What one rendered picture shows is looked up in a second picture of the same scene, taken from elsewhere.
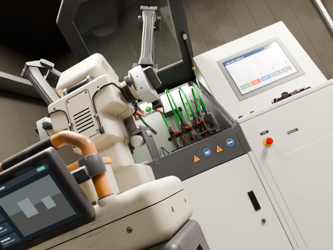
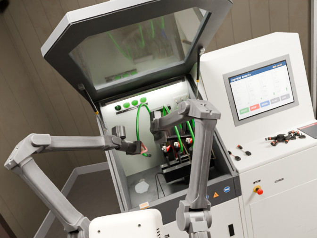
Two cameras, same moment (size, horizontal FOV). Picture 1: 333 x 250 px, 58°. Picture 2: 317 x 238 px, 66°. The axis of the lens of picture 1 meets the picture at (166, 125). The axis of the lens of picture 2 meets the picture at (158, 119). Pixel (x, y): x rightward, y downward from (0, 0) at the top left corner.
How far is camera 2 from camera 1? 1.26 m
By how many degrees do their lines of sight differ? 35
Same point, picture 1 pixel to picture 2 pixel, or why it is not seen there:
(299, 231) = not seen: outside the picture
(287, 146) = (270, 191)
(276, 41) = (286, 61)
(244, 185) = (228, 220)
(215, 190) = not seen: hidden behind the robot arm
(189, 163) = not seen: hidden behind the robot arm
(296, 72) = (292, 102)
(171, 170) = (170, 212)
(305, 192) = (269, 222)
